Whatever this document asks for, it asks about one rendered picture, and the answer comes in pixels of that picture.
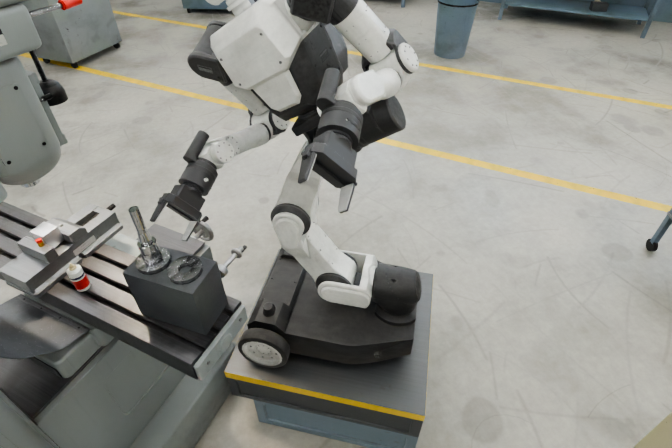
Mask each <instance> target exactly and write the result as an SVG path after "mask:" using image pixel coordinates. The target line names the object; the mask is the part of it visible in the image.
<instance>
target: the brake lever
mask: <svg viewBox="0 0 672 448"><path fill-rule="evenodd" d="M80 4H82V0H58V3H57V4H53V5H50V6H46V7H43V8H40V9H36V10H33V11H29V14H30V16H31V17H34V16H37V15H41V14H44V13H47V12H51V11H54V10H57V9H62V10H67V9H70V8H72V7H75V6H78V5H80Z"/></svg>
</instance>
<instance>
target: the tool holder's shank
mask: <svg viewBox="0 0 672 448"><path fill-rule="evenodd" d="M128 211H129V214H130V216H131V219H132V221H133V224H134V226H135V229H136V231H137V234H138V239H139V242H140V243H142V244H148V243H150V242H151V238H152V236H151V235H150V233H149V232H148V230H147V228H146V225H145V223H144V220H143V218H142V215H141V212H140V210H139V207H138V206H132V207H130V208H129V209H128Z"/></svg>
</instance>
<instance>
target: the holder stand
mask: <svg viewBox="0 0 672 448"><path fill-rule="evenodd" d="M158 246H159V249H160V251H161V254H162V259H161V261H160V262H159V263H157V264H155V265H146V264H145V263H144V261H143V258H142V256H141V253H140V254H139V255H138V256H137V257H136V258H135V259H134V260H133V262H132V263H131V264H130V265H129V266H128V267H127V268H126V269H125V270H124V271H123V272H122V274H123V276H124V278H125V281H126V283H127V285H128V287H129V289H130V291H131V293H132V295H133V297H134V299H135V301H136V303H137V305H138V308H139V310H140V312H141V314H142V315H145V316H148V317H151V318H154V319H157V320H160V321H163V322H166V323H169V324H172V325H175V326H178V327H181V328H184V329H187V330H191V331H194V332H197V333H200V334H203V335H207V334H208V333H209V331H210V329H211V328H212V326H213V325H214V323H215V322H216V320H217V319H218V317H219V316H220V314H221V313H222V311H223V310H224V308H225V306H226V305H227V303H228V302H227V298H226V294H225V290H224V286H223V283H222V279H221V275H220V271H219V267H218V263H217V261H214V260H211V259H207V258H203V257H200V256H196V255H193V254H189V253H185V252H182V251H178V250H174V249H171V248H167V247H164V246H160V245H158Z"/></svg>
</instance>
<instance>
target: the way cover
mask: <svg viewBox="0 0 672 448"><path fill-rule="evenodd" d="M17 297H18V298H17ZM15 298H16V299H15ZM16 300H17V301H16ZM25 303H26V304H27V305H26V304H25ZM18 305H19V306H18ZM27 306H28V307H27ZM42 307H43V308H42ZM29 308H30V309H29ZM23 311H24V312H23ZM42 316H43V317H42ZM52 317H53V318H52ZM20 318H21V319H20ZM28 318H30V319H28ZM5 320H6V321H5ZM58 320H59V321H58ZM60 320H61V321H60ZM69 325H70V326H69ZM51 326H52V327H51ZM62 326H63V327H62ZM21 328H23V329H21ZM51 328H52V329H51ZM41 329H42V330H41ZM26 331H27V332H26ZM89 331H90V329H88V328H86V327H84V326H82V325H80V324H78V323H76V322H75V321H73V320H71V319H69V318H67V317H65V316H63V315H61V314H59V313H57V312H55V311H53V310H51V309H50V308H48V307H46V306H44V305H42V304H40V303H38V302H36V301H34V300H32V299H30V298H28V297H26V296H25V295H23V294H20V295H18V296H16V297H14V298H12V299H10V300H8V301H6V302H4V303H2V304H1V305H0V358H7V359H16V360H20V359H27V358H31V357H36V356H40V355H45V354H49V353H54V352H58V351H60V350H62V349H64V348H65V347H67V346H68V345H70V344H71V343H73V342H74V341H76V340H77V339H78V338H80V337H81V336H83V335H84V334H86V333H87V332H89ZM71 332H72V333H71ZM73 335H74V336H73ZM22 336H23V337H22ZM72 336H73V337H72ZM36 339H37V340H36ZM64 339H65V340H64ZM35 341H36V342H35ZM56 342H57V343H56ZM19 343H21V344H19ZM27 343H28V344H27ZM36 345H37V346H36ZM38 346H39V347H38ZM40 346H42V347H43V348H42V347H40ZM14 347H15V348H14ZM4 348H5V349H4ZM17 349H18V350H17ZM29 349H30V350H29ZM21 352H22V353H21ZM29 353H30V354H29ZM31 353H32V354H31ZM4 354H5V355H4Z"/></svg>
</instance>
